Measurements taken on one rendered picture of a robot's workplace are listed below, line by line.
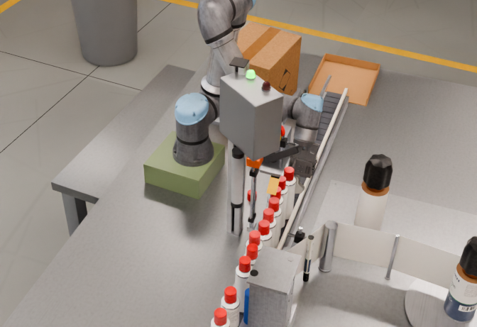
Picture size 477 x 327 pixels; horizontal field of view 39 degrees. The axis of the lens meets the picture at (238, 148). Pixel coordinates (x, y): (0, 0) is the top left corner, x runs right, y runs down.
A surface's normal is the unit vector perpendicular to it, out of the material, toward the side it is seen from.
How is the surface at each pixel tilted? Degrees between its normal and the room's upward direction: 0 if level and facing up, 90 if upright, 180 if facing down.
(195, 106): 7
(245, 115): 90
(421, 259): 90
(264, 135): 90
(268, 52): 0
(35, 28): 0
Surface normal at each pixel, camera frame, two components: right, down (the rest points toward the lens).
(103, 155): 0.02, -0.78
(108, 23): 0.27, 0.66
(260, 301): -0.34, 0.59
